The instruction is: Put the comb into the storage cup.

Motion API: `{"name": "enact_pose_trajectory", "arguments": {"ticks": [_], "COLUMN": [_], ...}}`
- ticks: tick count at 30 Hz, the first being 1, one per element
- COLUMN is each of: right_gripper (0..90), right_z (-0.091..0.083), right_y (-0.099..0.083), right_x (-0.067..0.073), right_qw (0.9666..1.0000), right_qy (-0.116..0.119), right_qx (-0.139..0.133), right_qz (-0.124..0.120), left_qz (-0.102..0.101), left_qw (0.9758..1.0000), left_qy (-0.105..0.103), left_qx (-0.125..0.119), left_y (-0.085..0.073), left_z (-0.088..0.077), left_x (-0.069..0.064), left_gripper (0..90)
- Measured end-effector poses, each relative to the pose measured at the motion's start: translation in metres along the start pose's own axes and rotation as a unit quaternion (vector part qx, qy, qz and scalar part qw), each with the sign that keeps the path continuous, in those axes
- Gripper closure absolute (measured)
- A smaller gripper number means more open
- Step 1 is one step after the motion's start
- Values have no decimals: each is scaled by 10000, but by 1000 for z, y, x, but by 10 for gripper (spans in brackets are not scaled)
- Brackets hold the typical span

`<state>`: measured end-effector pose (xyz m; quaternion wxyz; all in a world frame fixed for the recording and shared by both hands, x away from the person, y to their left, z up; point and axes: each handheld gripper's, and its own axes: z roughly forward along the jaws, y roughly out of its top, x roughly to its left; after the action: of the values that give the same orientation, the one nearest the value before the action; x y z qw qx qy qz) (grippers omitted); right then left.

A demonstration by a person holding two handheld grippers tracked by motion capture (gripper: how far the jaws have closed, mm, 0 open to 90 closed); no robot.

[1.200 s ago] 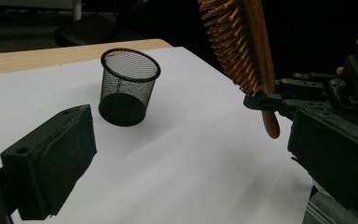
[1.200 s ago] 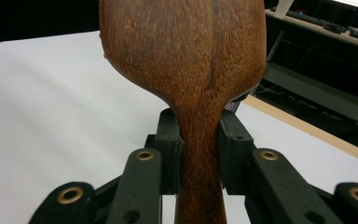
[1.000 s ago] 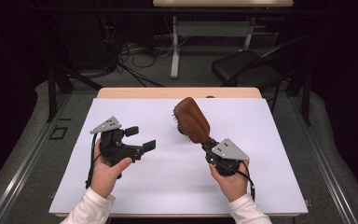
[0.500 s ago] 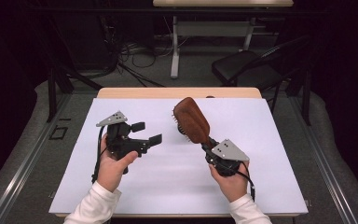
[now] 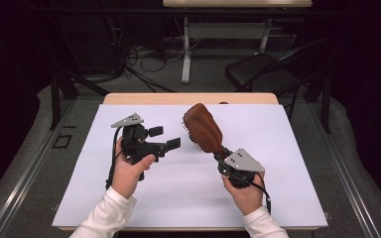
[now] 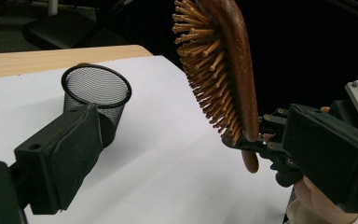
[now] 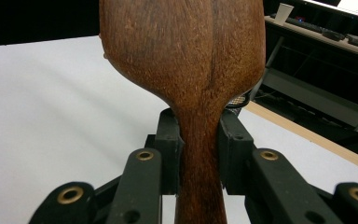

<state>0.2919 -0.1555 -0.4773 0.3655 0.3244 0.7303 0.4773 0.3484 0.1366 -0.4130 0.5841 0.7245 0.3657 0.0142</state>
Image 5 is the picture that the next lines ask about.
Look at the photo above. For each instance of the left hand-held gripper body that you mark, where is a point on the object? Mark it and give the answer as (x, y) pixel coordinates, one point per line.
(135, 145)

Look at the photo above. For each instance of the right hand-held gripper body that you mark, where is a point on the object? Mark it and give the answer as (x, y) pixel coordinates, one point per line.
(243, 162)

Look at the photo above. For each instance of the brown wooden hairbrush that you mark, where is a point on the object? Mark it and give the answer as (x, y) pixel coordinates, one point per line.
(203, 127)

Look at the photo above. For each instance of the person's left hand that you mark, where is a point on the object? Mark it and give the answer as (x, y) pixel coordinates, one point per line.
(125, 178)

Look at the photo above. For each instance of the person's right hand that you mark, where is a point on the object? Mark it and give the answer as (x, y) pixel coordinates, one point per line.
(248, 198)

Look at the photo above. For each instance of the light wooden table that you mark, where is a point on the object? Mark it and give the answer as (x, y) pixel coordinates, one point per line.
(165, 98)

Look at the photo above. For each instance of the white table sheet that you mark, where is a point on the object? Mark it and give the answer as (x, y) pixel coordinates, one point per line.
(185, 185)

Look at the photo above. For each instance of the black metal stand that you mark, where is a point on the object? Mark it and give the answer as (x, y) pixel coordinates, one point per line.
(55, 99)

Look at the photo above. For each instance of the black folding chair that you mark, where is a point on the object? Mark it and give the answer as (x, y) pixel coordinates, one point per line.
(261, 71)

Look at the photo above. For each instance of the white-legged background desk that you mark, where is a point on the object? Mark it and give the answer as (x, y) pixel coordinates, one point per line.
(225, 30)

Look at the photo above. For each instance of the metal floor rail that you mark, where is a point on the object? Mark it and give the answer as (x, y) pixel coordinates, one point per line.
(344, 172)
(29, 168)

